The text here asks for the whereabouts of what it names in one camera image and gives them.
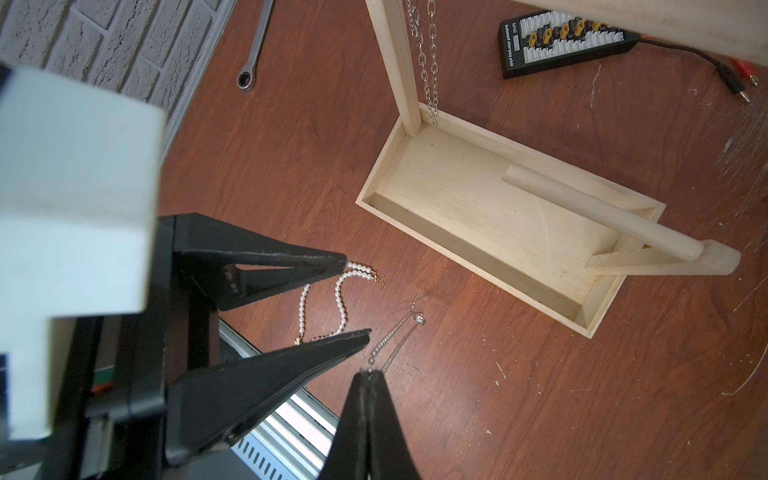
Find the silver link chain necklace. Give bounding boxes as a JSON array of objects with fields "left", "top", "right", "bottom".
[{"left": 405, "top": 0, "right": 440, "bottom": 126}]

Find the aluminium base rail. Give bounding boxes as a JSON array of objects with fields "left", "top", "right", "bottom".
[{"left": 218, "top": 320, "right": 340, "bottom": 480}]

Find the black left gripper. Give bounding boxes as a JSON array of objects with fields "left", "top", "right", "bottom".
[{"left": 1, "top": 213, "right": 371, "bottom": 479}]

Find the white pearl necklace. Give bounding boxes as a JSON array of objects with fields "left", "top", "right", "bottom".
[{"left": 293, "top": 261, "right": 386, "bottom": 346}]

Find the silver combination wrench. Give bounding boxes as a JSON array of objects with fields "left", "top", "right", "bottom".
[{"left": 236, "top": 0, "right": 275, "bottom": 91}]

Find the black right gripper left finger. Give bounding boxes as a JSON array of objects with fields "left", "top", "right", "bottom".
[{"left": 318, "top": 372, "right": 369, "bottom": 480}]

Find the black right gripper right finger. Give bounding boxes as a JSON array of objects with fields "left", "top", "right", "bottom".
[{"left": 367, "top": 371, "right": 421, "bottom": 480}]

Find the wooden jewelry display stand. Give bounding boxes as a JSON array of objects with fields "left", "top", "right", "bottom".
[{"left": 357, "top": 1, "right": 741, "bottom": 337}]

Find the black charging board with connectors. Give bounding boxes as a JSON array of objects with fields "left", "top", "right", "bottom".
[{"left": 498, "top": 10, "right": 641, "bottom": 79}]

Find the red black banana plug cable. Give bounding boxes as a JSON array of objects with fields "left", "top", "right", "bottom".
[{"left": 637, "top": 38, "right": 760, "bottom": 104}]

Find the thin ball chain necklace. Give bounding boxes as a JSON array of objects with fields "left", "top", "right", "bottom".
[{"left": 365, "top": 293, "right": 427, "bottom": 374}]

